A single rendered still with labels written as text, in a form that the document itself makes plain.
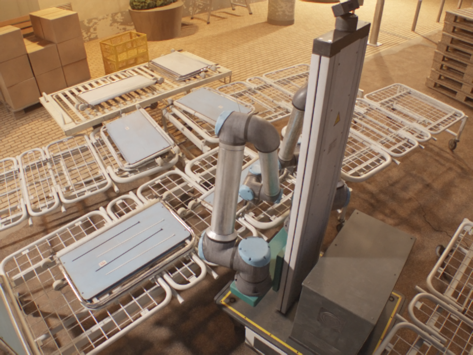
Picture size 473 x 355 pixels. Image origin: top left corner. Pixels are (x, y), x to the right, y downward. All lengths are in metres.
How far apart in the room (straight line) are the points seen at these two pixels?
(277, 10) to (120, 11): 3.34
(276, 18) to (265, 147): 6.77
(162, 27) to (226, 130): 5.75
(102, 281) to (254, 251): 0.84
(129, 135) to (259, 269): 1.77
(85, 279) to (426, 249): 2.46
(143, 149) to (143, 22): 4.60
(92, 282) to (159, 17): 5.70
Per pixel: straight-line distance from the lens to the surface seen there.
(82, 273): 2.02
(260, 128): 1.40
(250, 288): 1.74
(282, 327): 1.98
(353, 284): 1.56
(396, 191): 3.46
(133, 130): 3.02
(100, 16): 7.89
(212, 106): 3.28
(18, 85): 5.03
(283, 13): 8.05
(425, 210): 3.40
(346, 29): 1.17
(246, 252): 1.59
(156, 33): 7.13
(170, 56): 4.31
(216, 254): 1.65
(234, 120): 1.42
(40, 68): 5.09
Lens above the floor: 2.08
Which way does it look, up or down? 39 degrees down
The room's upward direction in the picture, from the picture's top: straight up
